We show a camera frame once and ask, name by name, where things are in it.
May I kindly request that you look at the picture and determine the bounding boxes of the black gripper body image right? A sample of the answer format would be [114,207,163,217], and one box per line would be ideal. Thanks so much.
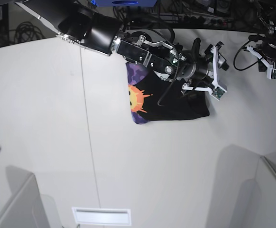
[259,39,276,59]

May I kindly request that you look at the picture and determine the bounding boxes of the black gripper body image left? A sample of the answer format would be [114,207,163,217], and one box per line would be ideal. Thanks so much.
[182,38,213,83]

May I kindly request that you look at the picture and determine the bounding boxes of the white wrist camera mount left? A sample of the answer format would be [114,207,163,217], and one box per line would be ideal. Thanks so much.
[244,45,276,80]

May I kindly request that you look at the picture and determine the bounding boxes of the coiled black cables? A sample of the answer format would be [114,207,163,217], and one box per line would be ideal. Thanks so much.
[14,21,46,44]

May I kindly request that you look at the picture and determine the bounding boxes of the black T-shirt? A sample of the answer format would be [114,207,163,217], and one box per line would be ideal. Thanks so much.
[126,63,210,124]

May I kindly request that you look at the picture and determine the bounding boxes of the blue box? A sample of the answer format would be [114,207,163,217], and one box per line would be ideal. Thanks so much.
[87,0,157,8]

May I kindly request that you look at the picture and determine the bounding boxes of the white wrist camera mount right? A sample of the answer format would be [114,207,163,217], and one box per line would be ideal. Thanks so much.
[181,41,230,101]

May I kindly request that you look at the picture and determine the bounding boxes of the black monitor stand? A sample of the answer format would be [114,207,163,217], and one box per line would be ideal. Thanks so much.
[0,3,10,43]

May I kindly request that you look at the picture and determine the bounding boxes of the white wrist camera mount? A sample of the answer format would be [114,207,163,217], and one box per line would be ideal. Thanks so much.
[244,45,276,80]
[181,41,230,101]

